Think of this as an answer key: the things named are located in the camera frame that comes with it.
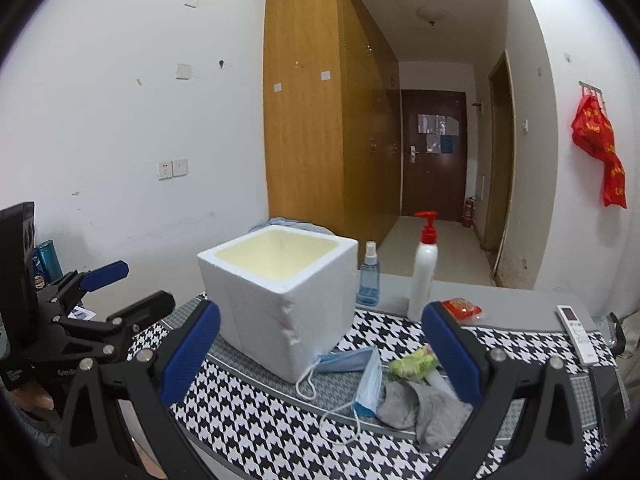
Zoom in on person's left forearm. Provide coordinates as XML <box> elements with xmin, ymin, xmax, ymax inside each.
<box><xmin>0</xmin><ymin>407</ymin><xmax>66</xmax><ymax>463</ymax></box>

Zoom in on wooden wardrobe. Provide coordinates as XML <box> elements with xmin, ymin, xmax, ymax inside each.
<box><xmin>262</xmin><ymin>0</ymin><xmax>401</xmax><ymax>249</ymax></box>

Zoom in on metal wall hook rack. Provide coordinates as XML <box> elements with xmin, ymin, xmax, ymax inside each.
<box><xmin>579</xmin><ymin>80</ymin><xmax>605</xmax><ymax>107</ymax></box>

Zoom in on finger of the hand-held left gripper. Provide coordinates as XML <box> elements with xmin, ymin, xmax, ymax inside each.
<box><xmin>36</xmin><ymin>260</ymin><xmax>130</xmax><ymax>311</ymax></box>
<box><xmin>47</xmin><ymin>290</ymin><xmax>177</xmax><ymax>363</ymax></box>

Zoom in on green tissue packet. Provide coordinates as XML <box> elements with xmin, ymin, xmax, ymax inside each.
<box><xmin>389</xmin><ymin>345</ymin><xmax>441</xmax><ymax>380</ymax></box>

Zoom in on ceiling lamp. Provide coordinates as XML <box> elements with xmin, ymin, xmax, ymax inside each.
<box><xmin>416</xmin><ymin>6</ymin><xmax>448</xmax><ymax>26</ymax></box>

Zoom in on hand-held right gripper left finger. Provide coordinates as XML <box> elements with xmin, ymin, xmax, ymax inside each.
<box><xmin>57</xmin><ymin>300</ymin><xmax>223</xmax><ymax>480</ymax></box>

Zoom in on grey paper notice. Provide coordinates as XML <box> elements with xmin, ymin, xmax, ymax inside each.
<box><xmin>417</xmin><ymin>114</ymin><xmax>460</xmax><ymax>137</ymax></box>

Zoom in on clear blue spray bottle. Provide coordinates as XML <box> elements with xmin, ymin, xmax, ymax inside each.
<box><xmin>356</xmin><ymin>241</ymin><xmax>382</xmax><ymax>306</ymax></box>

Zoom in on white remote control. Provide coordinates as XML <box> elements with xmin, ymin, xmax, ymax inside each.
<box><xmin>556</xmin><ymin>304</ymin><xmax>599</xmax><ymax>366</ymax></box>

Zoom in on person's left hand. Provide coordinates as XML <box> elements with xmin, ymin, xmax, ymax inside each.
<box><xmin>11</xmin><ymin>381</ymin><xmax>57</xmax><ymax>420</ymax></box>

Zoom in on dark brown entry door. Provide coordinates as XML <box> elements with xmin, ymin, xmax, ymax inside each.
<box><xmin>400</xmin><ymin>89</ymin><xmax>468</xmax><ymax>223</ymax></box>

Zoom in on white lotion bottle red pump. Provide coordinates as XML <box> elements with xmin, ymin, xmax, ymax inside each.
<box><xmin>407</xmin><ymin>211</ymin><xmax>439</xmax><ymax>322</ymax></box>

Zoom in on red snack packet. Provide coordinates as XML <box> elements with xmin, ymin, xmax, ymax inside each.
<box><xmin>442</xmin><ymin>297</ymin><xmax>486</xmax><ymax>322</ymax></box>

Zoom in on blue face mask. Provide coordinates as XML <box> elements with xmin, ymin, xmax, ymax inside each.
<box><xmin>295</xmin><ymin>345</ymin><xmax>384</xmax><ymax>446</ymax></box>

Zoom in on black white houndstooth table mat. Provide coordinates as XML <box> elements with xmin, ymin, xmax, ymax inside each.
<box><xmin>125</xmin><ymin>295</ymin><xmax>631</xmax><ymax>480</ymax></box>

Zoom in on red plastic bag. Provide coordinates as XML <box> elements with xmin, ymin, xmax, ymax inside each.
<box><xmin>571</xmin><ymin>94</ymin><xmax>628</xmax><ymax>209</ymax></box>

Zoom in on white foam box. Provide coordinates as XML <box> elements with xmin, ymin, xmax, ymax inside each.
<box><xmin>196</xmin><ymin>224</ymin><xmax>359</xmax><ymax>386</ymax></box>

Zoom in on teal bottle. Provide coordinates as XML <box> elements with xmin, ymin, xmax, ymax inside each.
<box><xmin>36</xmin><ymin>240</ymin><xmax>64</xmax><ymax>284</ymax></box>

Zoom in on grey sock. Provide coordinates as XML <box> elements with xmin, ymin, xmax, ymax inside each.
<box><xmin>376</xmin><ymin>382</ymin><xmax>474</xmax><ymax>453</ymax></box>

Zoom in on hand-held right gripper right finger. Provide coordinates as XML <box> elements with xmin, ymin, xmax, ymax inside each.
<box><xmin>421</xmin><ymin>301</ymin><xmax>608</xmax><ymax>480</ymax></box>

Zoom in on black object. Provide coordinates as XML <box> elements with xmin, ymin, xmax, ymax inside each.
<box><xmin>597</xmin><ymin>312</ymin><xmax>629</xmax><ymax>357</ymax></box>

